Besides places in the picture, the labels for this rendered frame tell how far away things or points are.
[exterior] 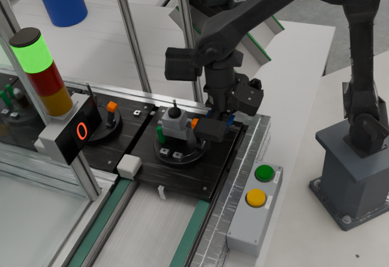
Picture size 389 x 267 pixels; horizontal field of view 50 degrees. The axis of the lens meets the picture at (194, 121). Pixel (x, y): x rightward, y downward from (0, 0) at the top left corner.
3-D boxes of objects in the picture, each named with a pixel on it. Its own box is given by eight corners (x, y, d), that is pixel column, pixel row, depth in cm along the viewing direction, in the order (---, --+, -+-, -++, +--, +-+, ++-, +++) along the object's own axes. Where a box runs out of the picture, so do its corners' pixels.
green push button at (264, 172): (275, 171, 98) (275, 166, 96) (271, 185, 95) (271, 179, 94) (259, 167, 99) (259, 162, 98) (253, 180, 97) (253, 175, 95)
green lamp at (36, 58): (59, 56, 69) (47, 32, 66) (40, 75, 66) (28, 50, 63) (35, 52, 71) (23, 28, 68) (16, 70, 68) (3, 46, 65)
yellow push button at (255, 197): (267, 196, 93) (267, 190, 92) (262, 210, 91) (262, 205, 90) (250, 191, 95) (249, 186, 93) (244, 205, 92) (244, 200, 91)
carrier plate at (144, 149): (243, 127, 109) (243, 121, 107) (210, 203, 94) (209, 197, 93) (161, 110, 117) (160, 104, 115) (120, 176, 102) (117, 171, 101)
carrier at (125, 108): (156, 109, 118) (147, 75, 109) (114, 175, 103) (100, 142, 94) (85, 94, 126) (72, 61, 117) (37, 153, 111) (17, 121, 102)
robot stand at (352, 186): (396, 207, 98) (419, 153, 83) (344, 233, 95) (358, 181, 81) (356, 163, 108) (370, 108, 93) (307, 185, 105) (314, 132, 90)
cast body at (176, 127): (194, 127, 101) (190, 106, 96) (187, 141, 98) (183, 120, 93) (163, 120, 103) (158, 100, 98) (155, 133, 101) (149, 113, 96)
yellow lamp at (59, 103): (78, 99, 77) (69, 79, 73) (62, 119, 74) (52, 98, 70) (56, 95, 78) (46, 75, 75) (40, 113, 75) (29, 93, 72)
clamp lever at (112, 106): (115, 121, 110) (117, 103, 104) (111, 126, 108) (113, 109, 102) (103, 114, 110) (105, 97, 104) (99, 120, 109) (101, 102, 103)
